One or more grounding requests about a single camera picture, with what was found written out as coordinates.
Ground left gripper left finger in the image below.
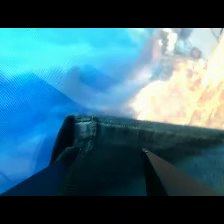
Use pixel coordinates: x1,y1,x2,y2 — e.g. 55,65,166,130
1,147,81,197

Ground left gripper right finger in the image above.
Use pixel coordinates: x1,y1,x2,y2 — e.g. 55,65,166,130
142,148,215,197

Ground dark blue jeans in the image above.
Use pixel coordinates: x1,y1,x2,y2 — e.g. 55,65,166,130
49,113,224,197

